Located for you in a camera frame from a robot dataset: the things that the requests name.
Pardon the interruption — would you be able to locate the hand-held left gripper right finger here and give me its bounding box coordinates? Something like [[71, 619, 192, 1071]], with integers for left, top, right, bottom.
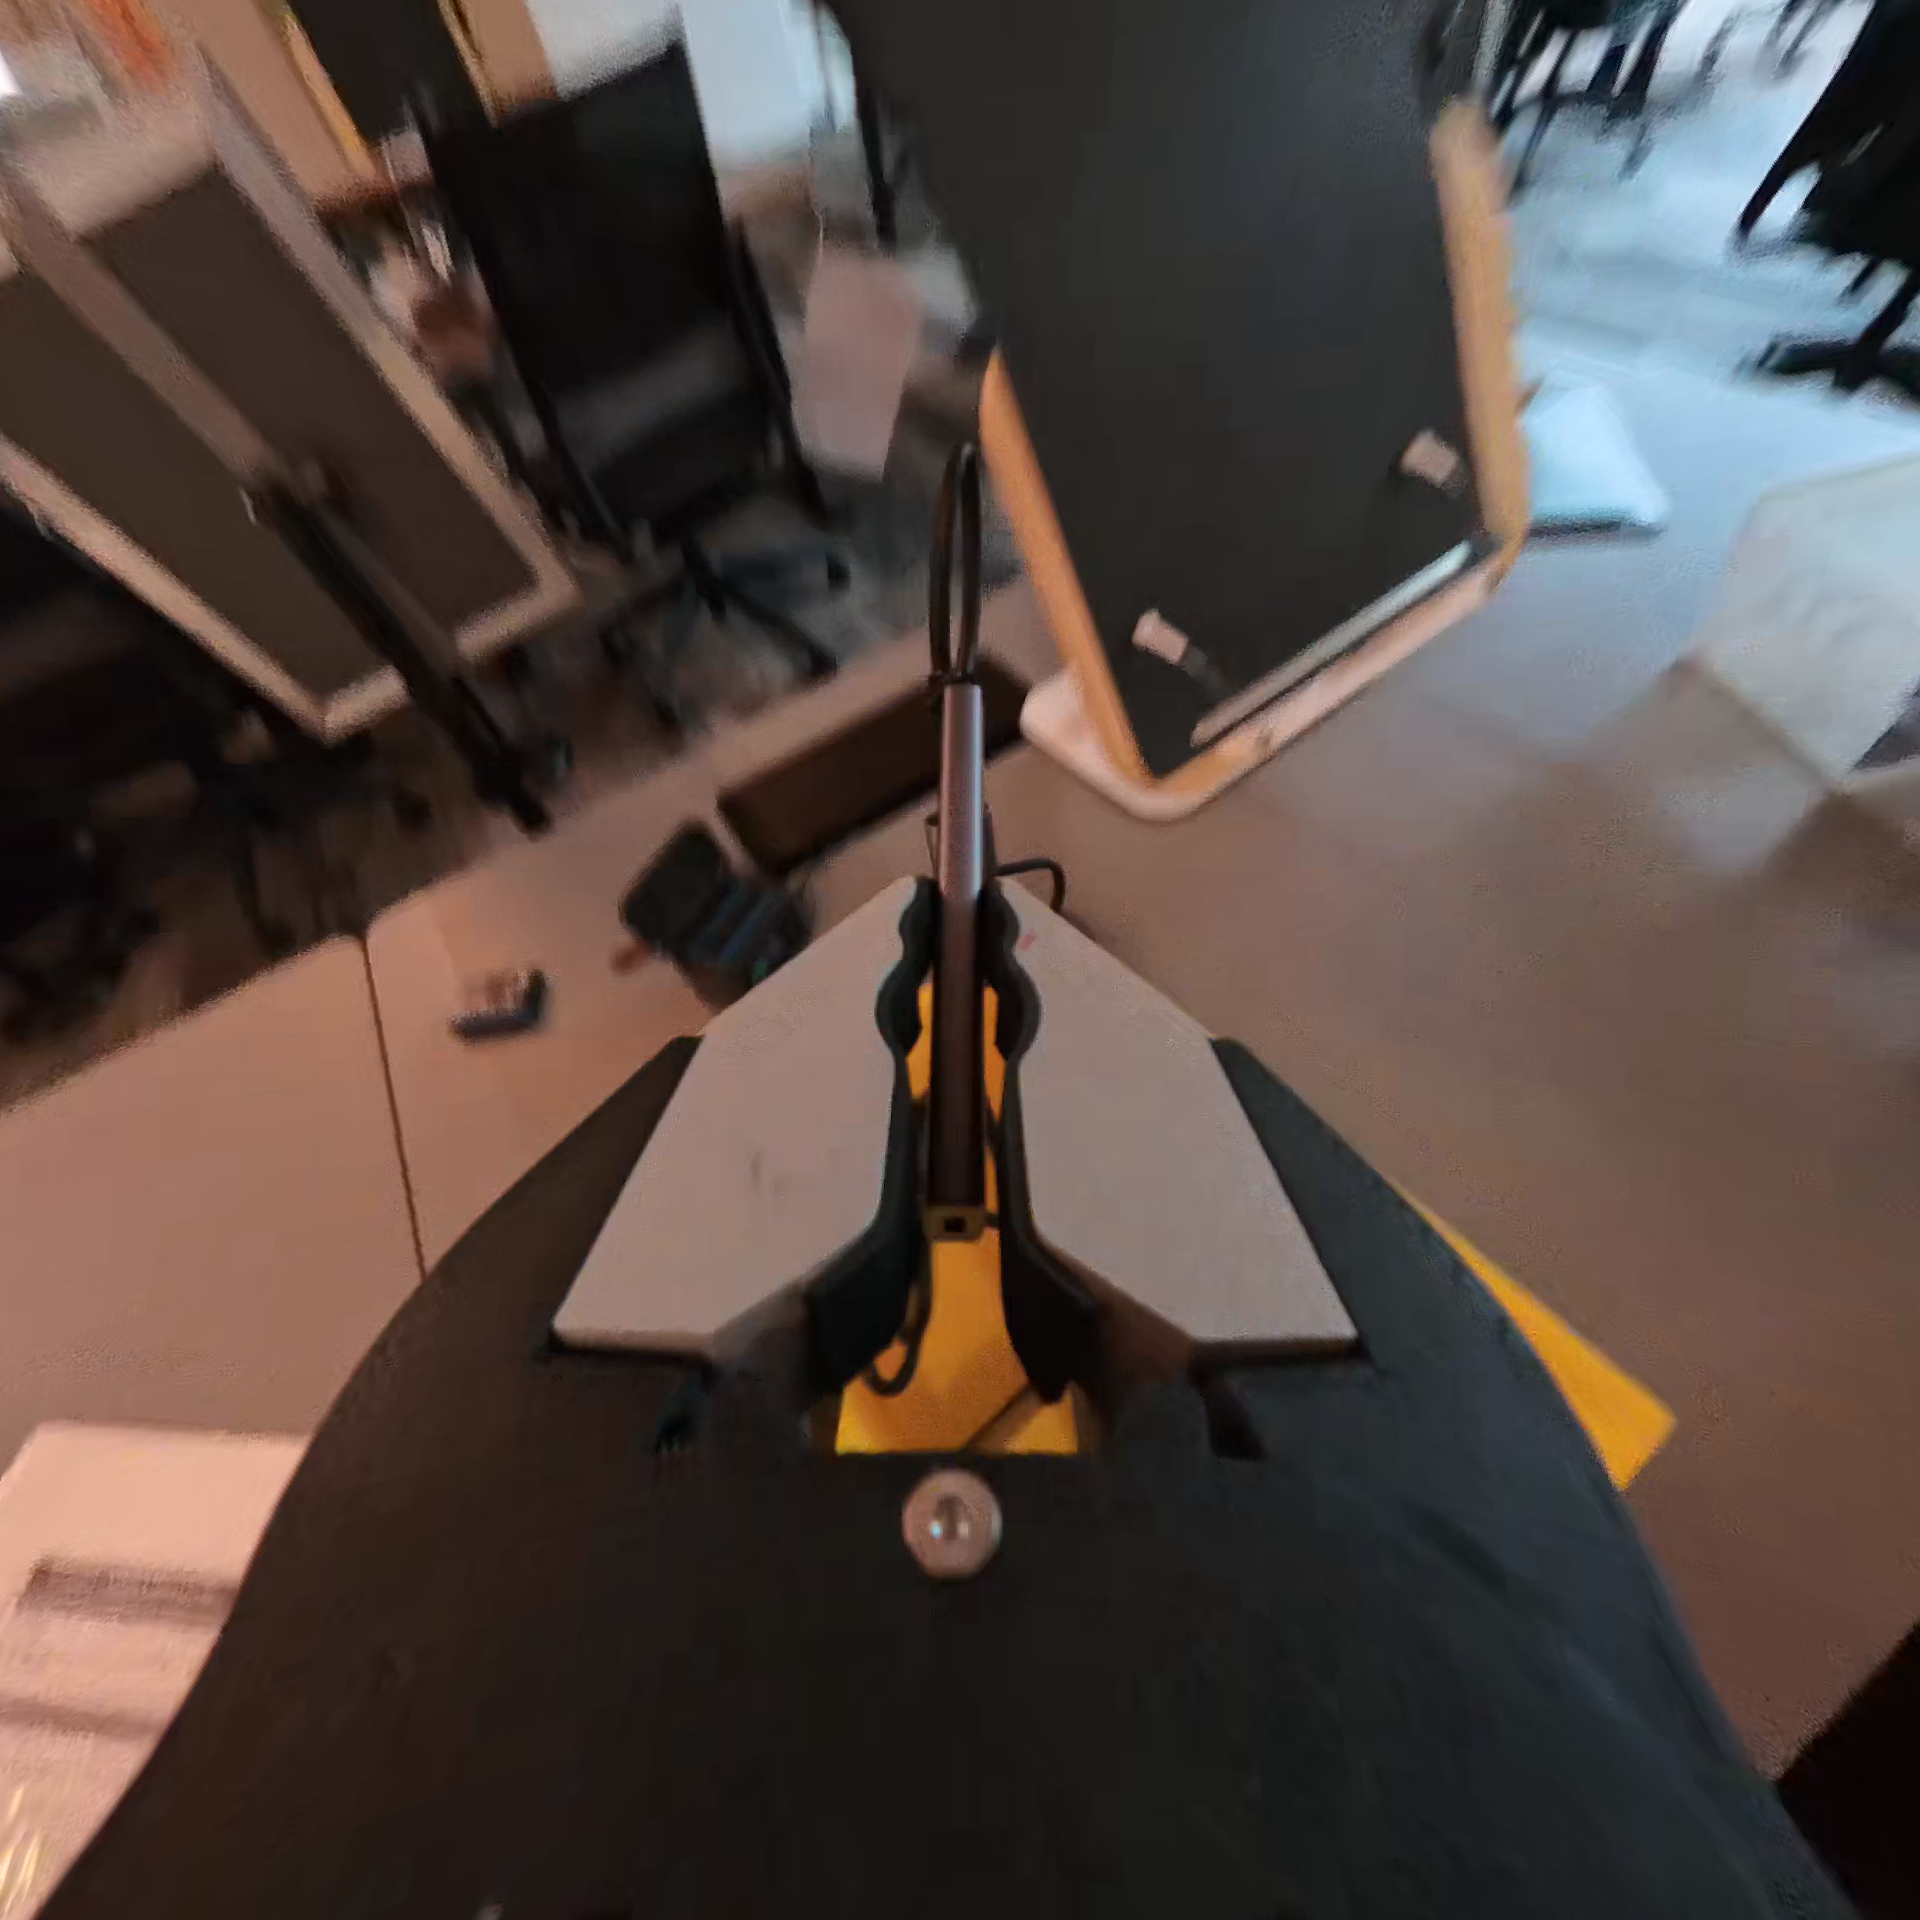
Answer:
[[977, 874, 1361, 1400]]

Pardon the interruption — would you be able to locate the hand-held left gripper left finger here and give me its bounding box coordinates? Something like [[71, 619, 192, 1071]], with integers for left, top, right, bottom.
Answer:
[[551, 874, 939, 1399]]

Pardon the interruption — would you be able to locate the black device with small display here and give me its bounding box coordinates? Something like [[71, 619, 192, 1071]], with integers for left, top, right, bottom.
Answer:
[[617, 820, 814, 1002]]

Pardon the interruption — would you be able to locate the small blue black gadget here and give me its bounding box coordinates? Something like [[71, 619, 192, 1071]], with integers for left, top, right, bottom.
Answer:
[[446, 966, 551, 1046]]

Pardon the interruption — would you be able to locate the yellow plastic bin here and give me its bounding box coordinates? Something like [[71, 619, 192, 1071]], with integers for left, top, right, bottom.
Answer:
[[832, 975, 1677, 1490]]

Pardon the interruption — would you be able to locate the dark box under desk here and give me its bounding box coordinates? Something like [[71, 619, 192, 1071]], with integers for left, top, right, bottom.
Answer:
[[715, 657, 1037, 877]]

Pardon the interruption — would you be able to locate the white barcode paper label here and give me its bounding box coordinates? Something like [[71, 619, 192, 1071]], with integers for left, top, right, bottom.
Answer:
[[0, 1422, 312, 1920]]

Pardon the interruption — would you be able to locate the white floor object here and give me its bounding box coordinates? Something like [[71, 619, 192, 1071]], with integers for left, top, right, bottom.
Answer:
[[1518, 378, 1676, 540]]

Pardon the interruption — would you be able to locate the dark white-edged partition panel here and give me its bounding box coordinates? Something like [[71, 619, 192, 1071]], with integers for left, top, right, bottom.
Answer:
[[0, 83, 584, 745]]

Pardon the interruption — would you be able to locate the black wood-framed board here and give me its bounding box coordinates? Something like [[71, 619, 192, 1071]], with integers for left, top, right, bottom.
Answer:
[[832, 0, 1535, 822]]

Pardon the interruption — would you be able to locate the black office chair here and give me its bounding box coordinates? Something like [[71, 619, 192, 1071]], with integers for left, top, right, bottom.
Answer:
[[1736, 0, 1920, 400], [426, 23, 850, 684]]

